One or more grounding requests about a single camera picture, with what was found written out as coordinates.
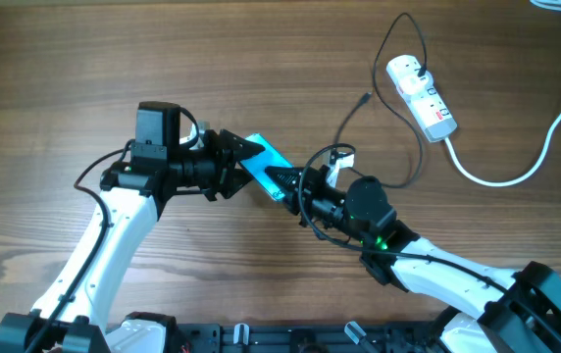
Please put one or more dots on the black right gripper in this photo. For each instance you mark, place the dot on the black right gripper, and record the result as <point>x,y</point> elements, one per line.
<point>309,185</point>

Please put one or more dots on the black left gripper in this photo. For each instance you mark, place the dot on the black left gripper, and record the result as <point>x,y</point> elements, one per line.
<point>226,151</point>

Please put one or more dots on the turquoise Galaxy smartphone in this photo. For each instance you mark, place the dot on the turquoise Galaxy smartphone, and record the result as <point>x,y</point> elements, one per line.
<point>257,165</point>

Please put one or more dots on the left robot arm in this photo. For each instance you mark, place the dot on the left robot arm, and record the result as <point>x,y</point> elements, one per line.
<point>72,315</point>

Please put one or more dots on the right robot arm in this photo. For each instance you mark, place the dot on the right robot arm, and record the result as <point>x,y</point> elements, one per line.
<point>489,309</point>

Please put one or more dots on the white charger plug adapter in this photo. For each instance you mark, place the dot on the white charger plug adapter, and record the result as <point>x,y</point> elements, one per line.
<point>413,84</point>

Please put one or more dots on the white power strip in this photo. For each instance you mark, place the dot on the white power strip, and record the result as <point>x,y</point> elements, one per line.
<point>429,110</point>

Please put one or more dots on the black mounting rail base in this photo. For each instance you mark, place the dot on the black mounting rail base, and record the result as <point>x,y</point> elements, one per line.
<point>404,337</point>

